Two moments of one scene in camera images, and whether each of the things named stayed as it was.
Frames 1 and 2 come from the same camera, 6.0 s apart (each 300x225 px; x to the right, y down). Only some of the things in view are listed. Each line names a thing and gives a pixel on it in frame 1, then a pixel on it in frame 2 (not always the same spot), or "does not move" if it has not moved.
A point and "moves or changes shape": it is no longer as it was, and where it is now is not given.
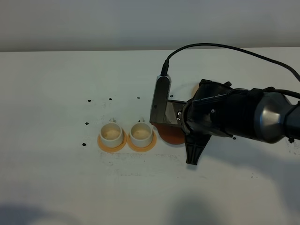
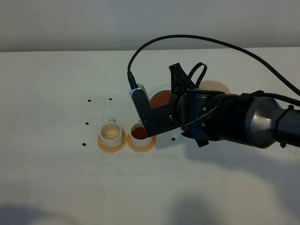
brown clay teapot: x=173 y=133 moves or changes shape
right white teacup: x=141 y=133 does not move
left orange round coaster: x=113 y=149 does not move
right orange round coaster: x=142 y=149 does not move
